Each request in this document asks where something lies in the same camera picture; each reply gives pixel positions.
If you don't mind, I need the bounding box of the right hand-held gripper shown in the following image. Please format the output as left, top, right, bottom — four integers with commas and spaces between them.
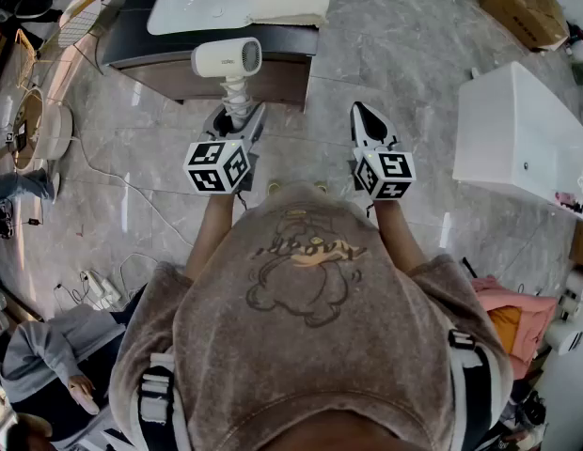
351, 101, 418, 202

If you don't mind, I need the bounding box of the white bathtub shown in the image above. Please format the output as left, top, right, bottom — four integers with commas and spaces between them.
451, 61, 583, 224

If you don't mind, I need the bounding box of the brown printed t-shirt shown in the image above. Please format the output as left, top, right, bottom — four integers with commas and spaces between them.
107, 180, 514, 451

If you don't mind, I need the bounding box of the person's left forearm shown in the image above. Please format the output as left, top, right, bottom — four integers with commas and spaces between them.
184, 192, 237, 282

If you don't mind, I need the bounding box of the white power strip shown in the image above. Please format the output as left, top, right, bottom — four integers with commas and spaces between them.
81, 270, 124, 310

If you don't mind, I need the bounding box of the large cardboard box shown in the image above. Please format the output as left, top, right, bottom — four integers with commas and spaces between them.
477, 0, 571, 54

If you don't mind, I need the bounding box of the black vanity cabinet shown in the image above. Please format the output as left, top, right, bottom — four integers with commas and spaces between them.
102, 0, 320, 113

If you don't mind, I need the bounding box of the pink clothing pile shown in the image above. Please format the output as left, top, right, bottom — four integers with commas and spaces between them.
471, 274, 559, 381

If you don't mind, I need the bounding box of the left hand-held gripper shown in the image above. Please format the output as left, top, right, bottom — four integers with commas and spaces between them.
182, 102, 269, 196

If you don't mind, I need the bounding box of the cream white hair dryer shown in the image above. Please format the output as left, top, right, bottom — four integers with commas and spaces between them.
191, 37, 264, 135

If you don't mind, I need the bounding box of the white sink basin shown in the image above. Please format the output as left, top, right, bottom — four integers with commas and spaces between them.
146, 0, 274, 37

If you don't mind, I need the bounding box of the black white harness strap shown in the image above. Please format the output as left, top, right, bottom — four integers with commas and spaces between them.
448, 329, 500, 451
137, 352, 181, 451

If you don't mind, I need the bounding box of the white small appliance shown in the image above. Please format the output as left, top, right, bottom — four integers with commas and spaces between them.
546, 319, 583, 357

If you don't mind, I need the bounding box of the person's right forearm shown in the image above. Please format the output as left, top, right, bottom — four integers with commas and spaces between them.
372, 198, 430, 277

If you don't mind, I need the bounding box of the white floor cable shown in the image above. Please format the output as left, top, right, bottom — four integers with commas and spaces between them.
74, 136, 195, 249

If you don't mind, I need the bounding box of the gold wire chair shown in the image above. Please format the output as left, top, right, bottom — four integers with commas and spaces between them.
13, 0, 105, 89

